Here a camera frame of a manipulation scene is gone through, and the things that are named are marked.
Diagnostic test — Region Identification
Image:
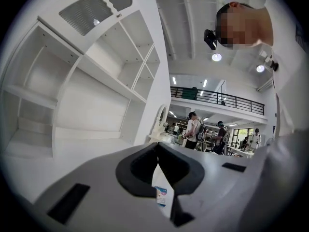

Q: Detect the black head camera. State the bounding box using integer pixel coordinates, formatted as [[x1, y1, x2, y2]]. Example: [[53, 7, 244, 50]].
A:
[[203, 29, 218, 51]]

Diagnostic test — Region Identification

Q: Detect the person's head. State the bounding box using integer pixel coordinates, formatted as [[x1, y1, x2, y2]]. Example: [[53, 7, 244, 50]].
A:
[[215, 1, 275, 49]]

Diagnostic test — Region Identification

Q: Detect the blue packet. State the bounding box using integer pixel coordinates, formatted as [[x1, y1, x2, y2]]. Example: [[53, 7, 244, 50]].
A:
[[154, 185, 168, 207]]

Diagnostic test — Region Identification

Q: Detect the white desk drawer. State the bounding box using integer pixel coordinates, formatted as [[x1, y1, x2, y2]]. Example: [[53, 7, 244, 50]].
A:
[[151, 162, 177, 218]]

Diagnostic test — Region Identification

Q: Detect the white vanity table with mirror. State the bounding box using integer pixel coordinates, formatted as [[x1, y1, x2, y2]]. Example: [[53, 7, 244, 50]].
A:
[[148, 103, 180, 145]]

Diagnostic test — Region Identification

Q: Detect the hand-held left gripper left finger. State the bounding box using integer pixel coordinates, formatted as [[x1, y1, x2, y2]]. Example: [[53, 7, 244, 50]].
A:
[[33, 142, 175, 232]]

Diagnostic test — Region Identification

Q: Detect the white desk with hutch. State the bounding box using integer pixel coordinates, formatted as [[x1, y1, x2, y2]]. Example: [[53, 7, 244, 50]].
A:
[[0, 0, 172, 160]]

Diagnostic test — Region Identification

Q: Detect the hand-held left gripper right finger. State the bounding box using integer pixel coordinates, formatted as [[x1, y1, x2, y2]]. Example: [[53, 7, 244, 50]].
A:
[[157, 142, 252, 230]]

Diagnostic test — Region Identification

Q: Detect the person's light shirt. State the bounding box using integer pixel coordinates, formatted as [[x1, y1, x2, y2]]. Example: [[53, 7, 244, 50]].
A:
[[262, 0, 309, 140]]

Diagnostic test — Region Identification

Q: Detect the black metal railing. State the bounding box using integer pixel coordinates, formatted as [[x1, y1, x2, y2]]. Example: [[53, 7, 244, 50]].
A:
[[170, 86, 265, 116]]

